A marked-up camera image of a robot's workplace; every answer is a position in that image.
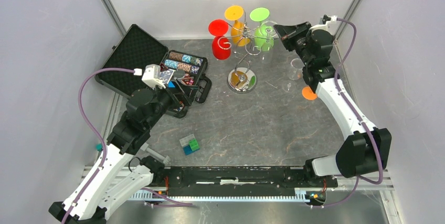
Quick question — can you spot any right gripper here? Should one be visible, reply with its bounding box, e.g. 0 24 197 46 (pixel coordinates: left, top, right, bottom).
275 22 314 66

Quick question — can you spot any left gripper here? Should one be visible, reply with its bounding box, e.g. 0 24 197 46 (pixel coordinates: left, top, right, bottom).
144 77 199 130

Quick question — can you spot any clear wine glass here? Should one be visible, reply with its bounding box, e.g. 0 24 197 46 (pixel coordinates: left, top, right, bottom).
258 20 277 65
282 58 304 92

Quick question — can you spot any orange wine glass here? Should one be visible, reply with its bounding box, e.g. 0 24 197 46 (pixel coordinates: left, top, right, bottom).
301 86 317 101

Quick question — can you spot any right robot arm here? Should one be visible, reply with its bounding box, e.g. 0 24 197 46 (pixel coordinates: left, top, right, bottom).
273 22 391 186

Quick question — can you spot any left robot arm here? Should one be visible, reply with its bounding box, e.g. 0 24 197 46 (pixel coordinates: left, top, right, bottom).
49 80 195 223

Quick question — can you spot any green wine glass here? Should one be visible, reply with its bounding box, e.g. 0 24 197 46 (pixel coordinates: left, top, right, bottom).
250 7 275 52

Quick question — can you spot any yellow wine glass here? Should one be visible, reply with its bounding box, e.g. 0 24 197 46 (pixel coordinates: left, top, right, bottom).
224 5 251 47

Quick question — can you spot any chrome wine glass rack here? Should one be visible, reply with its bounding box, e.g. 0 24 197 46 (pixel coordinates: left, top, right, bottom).
227 11 261 94

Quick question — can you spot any red wine glass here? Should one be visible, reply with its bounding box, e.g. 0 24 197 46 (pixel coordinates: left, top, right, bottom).
208 19 231 60

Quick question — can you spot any black poker chip case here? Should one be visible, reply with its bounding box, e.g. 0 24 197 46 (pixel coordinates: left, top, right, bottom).
95 24 212 118

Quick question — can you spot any colourful block cube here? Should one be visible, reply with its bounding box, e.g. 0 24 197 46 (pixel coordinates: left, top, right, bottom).
179 134 200 155

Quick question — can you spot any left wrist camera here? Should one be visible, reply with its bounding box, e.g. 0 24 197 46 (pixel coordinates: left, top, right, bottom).
133 64 166 89

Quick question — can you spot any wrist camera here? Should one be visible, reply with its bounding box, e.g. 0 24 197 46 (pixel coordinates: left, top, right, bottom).
310 15 337 34
133 64 166 89

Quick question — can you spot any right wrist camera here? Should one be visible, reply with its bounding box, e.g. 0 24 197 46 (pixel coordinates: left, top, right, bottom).
310 15 337 34

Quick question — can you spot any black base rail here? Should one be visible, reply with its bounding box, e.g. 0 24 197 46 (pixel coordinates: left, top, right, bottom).
78 165 394 204

